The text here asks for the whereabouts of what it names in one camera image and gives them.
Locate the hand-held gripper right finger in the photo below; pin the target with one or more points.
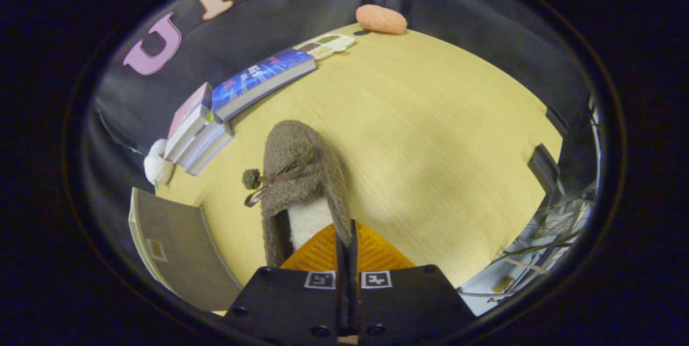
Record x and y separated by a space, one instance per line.
409 303

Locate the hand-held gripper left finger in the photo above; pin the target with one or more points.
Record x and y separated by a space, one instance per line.
290 303

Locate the brown fuzzy shoe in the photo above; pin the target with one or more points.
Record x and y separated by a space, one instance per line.
301 174

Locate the white equipment stand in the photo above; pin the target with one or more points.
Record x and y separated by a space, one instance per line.
500 287

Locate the white thick book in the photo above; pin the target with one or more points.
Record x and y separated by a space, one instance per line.
200 139
212 151

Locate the black table clamp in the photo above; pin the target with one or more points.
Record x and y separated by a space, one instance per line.
545 168
557 120

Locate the white plush toy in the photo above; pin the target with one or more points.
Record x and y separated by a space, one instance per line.
157 166

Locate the pink cover book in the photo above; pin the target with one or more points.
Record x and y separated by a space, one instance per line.
188 108

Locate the blue cover book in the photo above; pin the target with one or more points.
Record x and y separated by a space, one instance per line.
258 79

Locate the white compartment tray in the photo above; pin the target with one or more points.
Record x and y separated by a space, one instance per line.
328 44

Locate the orange plush sponge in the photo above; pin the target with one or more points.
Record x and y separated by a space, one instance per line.
381 19

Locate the black backdrop cloth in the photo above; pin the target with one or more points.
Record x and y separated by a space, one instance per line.
457 7

